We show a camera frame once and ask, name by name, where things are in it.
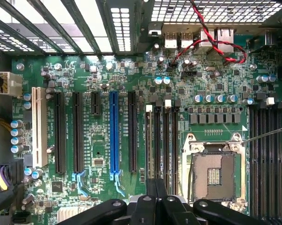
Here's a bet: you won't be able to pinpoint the RAM slot black latches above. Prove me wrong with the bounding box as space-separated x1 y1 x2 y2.
172 98 182 196
265 100 282 225
248 92 266 218

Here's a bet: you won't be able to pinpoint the RAM slot white latches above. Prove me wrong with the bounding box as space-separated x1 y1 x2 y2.
144 104 155 180
273 97 282 225
257 97 275 225
163 99 172 196

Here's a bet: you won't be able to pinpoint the RAM memory stick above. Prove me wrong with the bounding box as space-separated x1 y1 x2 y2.
154 99 163 180

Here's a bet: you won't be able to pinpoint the CPU socket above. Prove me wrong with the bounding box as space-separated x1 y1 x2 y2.
181 132 247 211

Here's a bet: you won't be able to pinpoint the silver socket cover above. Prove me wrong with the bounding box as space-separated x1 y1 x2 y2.
187 196 248 215

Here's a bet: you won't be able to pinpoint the silver finned heatsink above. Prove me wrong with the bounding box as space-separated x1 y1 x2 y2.
56 208 85 225

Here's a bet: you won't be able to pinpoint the long black expansion slot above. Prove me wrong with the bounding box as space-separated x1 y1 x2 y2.
71 91 88 198
127 90 138 173
54 91 67 174

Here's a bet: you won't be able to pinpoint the blue expansion slot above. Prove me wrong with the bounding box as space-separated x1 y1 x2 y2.
109 90 126 198

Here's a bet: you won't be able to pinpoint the green motherboard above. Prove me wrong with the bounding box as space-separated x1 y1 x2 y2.
11 23 282 225

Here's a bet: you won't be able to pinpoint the short black expansion slot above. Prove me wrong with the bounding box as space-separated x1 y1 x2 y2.
90 91 101 116

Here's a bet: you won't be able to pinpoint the black power connector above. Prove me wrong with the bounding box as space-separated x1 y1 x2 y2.
0 158 25 189

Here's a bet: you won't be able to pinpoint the white expansion slot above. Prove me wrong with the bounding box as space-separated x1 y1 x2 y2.
31 86 48 167

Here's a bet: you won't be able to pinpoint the white power connector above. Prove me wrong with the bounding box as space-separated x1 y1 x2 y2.
0 71 24 98

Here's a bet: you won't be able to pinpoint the grey metal PC case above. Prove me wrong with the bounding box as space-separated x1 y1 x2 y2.
0 0 282 225

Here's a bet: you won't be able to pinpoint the thin wire locking lever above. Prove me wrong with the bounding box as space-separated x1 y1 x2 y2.
187 140 195 203
241 124 282 144

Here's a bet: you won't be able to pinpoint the red black twisted wire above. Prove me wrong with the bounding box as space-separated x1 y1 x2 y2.
168 0 248 71

